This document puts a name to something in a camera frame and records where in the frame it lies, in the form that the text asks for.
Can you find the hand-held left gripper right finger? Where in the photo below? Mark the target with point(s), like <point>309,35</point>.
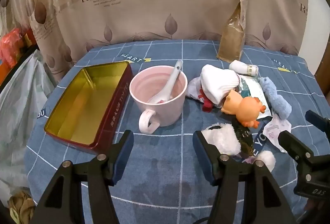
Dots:
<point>203,159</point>

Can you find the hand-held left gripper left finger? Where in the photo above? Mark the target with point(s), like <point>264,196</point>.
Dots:
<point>123,157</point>

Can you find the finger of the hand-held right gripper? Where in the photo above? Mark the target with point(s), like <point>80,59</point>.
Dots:
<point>294,144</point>
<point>319,121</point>

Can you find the white floral packet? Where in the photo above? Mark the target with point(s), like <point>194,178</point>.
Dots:
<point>274,128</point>

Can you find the white pompom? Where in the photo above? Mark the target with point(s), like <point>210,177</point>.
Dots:
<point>268,158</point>

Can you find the white fluffy plush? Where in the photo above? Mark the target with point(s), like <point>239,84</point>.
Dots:
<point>226,139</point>

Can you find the red metal tin box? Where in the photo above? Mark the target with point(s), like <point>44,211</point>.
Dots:
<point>110,115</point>

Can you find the black and gold mesh pouch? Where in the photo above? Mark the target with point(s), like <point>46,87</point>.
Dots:
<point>245,140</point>

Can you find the orange rubber toy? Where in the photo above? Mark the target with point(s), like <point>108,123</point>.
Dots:
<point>245,110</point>

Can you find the white packet with green print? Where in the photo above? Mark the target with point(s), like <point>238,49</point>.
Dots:
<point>254,90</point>

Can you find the white sock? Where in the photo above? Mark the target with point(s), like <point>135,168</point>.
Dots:
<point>216,82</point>

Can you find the blue ribbon with white letters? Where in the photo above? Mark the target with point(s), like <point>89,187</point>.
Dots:
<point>259,142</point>

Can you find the blue grid tablecloth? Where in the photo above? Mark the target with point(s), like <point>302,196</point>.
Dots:
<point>167,175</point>

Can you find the blue fuzzy sock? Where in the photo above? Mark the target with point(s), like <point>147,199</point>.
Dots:
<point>273,97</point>

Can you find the brown wooden door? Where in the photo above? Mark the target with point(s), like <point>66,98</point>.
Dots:
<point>323,64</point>

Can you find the pink ceramic mug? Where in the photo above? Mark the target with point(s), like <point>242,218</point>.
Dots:
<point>165,110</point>

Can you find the red and white cloth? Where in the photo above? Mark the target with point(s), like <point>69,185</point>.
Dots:
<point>192,90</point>

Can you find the white ceramic spoon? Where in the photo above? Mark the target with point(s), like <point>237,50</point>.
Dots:
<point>175,74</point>

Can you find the rolled white towel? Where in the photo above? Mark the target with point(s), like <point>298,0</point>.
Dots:
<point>242,67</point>

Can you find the translucent plastic bag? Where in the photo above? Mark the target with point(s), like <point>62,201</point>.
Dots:
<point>20,110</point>

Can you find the tan crumpled bag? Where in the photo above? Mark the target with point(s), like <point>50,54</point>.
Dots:
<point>22,207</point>

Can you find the brown paper food bag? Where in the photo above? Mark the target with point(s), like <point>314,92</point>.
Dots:
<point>230,38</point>

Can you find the beige leaf print curtain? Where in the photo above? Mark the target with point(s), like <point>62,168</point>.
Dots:
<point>154,7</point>

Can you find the orange plastic bag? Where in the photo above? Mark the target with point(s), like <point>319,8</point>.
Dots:
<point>10,46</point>

